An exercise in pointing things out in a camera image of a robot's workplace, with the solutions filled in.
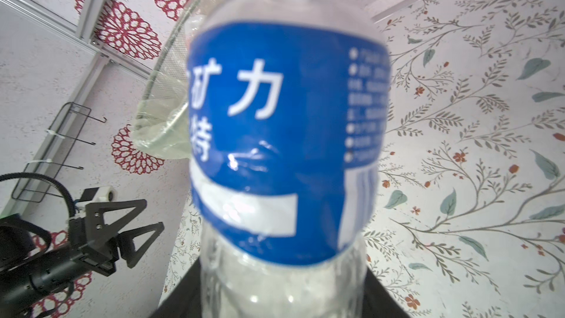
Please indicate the grey bin with liner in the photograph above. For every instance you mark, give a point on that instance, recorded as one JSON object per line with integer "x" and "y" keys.
{"x": 160, "y": 128}

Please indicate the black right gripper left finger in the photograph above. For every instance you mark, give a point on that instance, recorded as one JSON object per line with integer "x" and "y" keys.
{"x": 186, "y": 299}

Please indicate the clear bottle blue label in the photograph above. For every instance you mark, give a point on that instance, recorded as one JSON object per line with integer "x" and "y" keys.
{"x": 287, "y": 107}

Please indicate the black wire wall rack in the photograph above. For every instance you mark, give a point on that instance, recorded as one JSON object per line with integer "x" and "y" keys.
{"x": 61, "y": 137}

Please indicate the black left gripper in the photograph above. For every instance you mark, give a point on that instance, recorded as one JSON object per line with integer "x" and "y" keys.
{"x": 48, "y": 269}

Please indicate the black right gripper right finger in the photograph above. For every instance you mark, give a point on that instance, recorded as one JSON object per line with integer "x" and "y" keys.
{"x": 377, "y": 302}

